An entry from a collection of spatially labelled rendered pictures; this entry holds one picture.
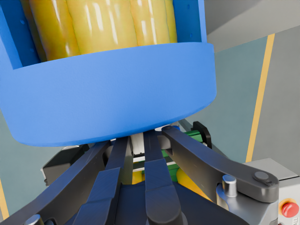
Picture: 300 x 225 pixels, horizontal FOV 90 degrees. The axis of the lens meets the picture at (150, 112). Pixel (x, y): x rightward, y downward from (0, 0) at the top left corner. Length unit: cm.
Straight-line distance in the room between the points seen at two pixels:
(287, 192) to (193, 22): 38
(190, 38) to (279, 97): 167
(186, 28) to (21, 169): 185
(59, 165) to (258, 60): 166
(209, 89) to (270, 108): 172
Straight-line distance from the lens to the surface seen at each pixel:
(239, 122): 171
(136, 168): 44
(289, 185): 45
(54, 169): 45
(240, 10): 66
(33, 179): 194
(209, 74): 17
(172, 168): 54
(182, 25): 32
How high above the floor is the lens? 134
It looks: 76 degrees down
